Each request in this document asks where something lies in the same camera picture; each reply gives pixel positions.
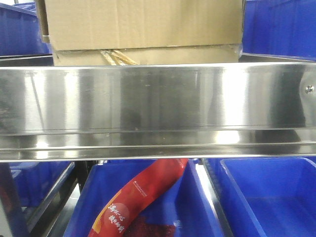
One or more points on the blue bin upper left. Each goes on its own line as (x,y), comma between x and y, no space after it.
(20,31)

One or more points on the red snack package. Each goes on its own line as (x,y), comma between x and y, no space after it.
(142,190)

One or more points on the stainless steel shelf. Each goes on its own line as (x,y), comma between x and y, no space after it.
(261,107)

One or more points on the blue bin upper right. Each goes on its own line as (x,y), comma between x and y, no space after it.
(280,27)

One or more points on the blue bin with snack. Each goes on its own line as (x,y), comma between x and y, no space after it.
(182,211)

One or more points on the torn brown cardboard box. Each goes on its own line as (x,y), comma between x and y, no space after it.
(141,32)

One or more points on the empty blue bin right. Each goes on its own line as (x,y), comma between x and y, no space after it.
(266,197)

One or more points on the blue bin lower left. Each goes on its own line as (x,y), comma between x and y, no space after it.
(33,180)

